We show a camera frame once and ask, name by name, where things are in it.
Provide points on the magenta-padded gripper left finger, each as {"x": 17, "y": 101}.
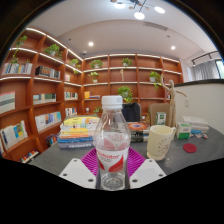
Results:
{"x": 77, "y": 171}

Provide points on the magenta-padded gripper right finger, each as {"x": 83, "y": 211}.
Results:
{"x": 148, "y": 171}

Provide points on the clear plastic water bottle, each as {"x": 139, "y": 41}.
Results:
{"x": 112, "y": 156}

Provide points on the cream ceramic mug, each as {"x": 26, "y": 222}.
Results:
{"x": 160, "y": 141}

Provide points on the stack of colourful books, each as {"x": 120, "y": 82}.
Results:
{"x": 76, "y": 131}

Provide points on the stack of dark books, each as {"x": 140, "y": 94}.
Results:
{"x": 138, "y": 131}

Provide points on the flat round red coaster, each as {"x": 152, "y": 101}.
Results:
{"x": 190, "y": 148}

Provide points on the green and white box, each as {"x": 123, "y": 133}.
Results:
{"x": 183, "y": 130}

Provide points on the small green white carton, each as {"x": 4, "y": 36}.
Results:
{"x": 161, "y": 118}

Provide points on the tan chair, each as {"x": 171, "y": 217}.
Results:
{"x": 153, "y": 111}

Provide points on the chair with dark jacket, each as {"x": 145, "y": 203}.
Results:
{"x": 131, "y": 112}

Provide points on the stack of white books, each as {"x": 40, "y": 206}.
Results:
{"x": 196, "y": 123}

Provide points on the wooden artist mannequin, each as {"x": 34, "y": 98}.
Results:
{"x": 172, "y": 100}

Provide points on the wooden bookshelf unit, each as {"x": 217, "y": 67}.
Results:
{"x": 46, "y": 90}

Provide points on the grey curtain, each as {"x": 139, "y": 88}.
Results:
{"x": 204, "y": 70}

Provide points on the window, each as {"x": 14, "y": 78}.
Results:
{"x": 220, "y": 68}

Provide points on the recessed ceiling light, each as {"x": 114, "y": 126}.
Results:
{"x": 90, "y": 43}
{"x": 173, "y": 47}

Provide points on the ceiling air vent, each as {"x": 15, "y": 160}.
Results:
{"x": 155, "y": 26}

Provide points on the branched ceiling lamp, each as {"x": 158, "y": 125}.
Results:
{"x": 139, "y": 15}

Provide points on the white wall switch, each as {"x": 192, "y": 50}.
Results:
{"x": 186, "y": 102}

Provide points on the white wall sign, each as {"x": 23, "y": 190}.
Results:
{"x": 188, "y": 74}

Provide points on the black ceiling track rail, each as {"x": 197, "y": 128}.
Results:
{"x": 206, "y": 55}

